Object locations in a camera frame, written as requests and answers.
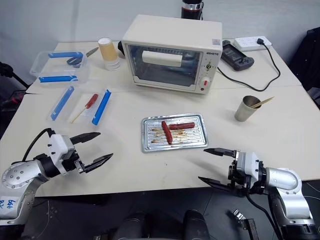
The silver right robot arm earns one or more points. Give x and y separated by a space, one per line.
285 182

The metal clamp bracket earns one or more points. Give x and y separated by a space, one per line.
246 222

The black thermos bottle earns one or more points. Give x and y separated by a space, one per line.
191 8

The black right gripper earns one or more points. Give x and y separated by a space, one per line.
240 177

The black bag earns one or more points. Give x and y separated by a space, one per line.
306 62

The clear lid with blue clips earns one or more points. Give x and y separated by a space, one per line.
65 102

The black equipment beside table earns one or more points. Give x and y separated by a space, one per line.
10 77

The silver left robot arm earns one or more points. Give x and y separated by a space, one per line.
22 175

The metal cup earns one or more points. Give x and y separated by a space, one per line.
245 111

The stack of paper cups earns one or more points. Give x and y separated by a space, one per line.
108 53

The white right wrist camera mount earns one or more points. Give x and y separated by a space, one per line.
248 162

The black object behind oven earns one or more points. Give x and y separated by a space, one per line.
120 48

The white power strip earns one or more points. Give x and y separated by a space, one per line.
246 42

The white toaster oven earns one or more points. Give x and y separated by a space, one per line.
175 32

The dark rounded shape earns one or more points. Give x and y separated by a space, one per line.
195 223
132 225

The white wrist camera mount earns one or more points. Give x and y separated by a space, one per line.
248 162
58 150

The black handheld controller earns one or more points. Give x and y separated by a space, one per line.
236 58

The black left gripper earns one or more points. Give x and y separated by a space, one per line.
71 162

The clear box with blue clips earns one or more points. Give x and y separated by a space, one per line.
57 72

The ribbed metal baking tray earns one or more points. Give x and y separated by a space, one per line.
192 140

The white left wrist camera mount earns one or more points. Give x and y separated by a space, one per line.
58 150

